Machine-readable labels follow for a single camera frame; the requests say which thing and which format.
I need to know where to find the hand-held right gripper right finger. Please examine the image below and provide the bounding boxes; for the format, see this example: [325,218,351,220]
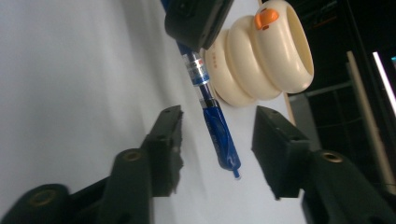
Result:
[251,105,396,224]

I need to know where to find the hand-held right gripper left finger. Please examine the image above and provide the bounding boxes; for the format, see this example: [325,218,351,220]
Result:
[104,105,185,224]

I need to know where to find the blue pen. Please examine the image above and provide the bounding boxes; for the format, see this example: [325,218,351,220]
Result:
[160,0,242,181]

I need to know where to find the cream ringed pen holder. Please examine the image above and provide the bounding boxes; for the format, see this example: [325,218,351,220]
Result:
[200,0,315,108]

